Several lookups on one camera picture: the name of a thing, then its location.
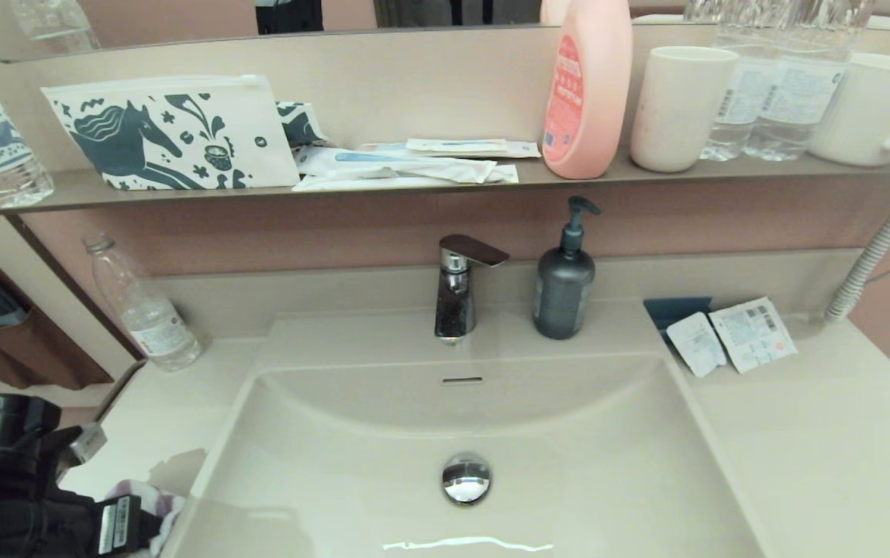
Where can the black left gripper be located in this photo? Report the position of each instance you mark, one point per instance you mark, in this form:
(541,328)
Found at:
(81,527)

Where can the purple white striped towel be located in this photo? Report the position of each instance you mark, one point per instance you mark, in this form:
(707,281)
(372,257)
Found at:
(170,508)

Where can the chrome faucet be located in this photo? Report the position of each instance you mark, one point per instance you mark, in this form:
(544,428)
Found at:
(454,302)

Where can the beige ceramic sink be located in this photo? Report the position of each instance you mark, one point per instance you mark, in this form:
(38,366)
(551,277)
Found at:
(336,457)

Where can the slim clear water bottle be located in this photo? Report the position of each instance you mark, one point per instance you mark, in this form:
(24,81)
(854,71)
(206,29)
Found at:
(146,318)

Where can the chrome drain stopper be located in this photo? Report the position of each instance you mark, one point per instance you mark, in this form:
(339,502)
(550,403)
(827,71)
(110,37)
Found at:
(467,479)

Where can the white horse print pouch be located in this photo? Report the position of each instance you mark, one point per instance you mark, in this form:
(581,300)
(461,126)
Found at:
(174,132)

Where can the small blue print pouch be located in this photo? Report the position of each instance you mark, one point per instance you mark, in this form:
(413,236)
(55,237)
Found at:
(302,124)

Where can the long white amenity packet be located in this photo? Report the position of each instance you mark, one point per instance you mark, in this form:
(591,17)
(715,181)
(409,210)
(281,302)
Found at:
(414,183)

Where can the white toothbrush packet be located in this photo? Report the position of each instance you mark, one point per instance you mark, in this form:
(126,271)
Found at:
(392,162)

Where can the dark grey soap dispenser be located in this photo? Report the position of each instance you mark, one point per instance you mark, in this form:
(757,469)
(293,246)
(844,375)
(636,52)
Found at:
(564,294)

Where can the flat pale amenity packet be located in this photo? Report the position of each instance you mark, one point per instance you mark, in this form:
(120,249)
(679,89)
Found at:
(460,146)

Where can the dark blue tray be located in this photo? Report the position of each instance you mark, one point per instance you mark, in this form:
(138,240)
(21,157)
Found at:
(670,311)

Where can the small white sachet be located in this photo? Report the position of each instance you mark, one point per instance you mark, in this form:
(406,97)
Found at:
(697,345)

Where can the pink lotion bottle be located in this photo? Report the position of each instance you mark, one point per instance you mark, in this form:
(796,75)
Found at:
(588,93)

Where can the large white barcode sachet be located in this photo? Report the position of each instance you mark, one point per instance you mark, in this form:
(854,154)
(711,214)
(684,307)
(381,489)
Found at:
(753,335)

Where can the white tumbler cup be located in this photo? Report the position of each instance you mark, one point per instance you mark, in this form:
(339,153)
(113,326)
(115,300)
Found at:
(679,108)

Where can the clear plastic water bottle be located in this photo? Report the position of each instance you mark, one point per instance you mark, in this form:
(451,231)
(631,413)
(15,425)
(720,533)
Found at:
(799,101)
(737,101)

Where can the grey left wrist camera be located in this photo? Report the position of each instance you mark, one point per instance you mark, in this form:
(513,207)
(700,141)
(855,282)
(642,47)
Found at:
(84,446)

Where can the brown wall pocket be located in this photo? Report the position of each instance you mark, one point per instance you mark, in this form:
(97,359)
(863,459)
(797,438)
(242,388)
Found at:
(42,356)

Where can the beige wall shelf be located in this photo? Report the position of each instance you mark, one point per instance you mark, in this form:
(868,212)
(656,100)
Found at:
(65,192)

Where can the wall mirror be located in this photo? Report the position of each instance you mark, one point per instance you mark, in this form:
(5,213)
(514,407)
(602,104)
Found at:
(143,17)

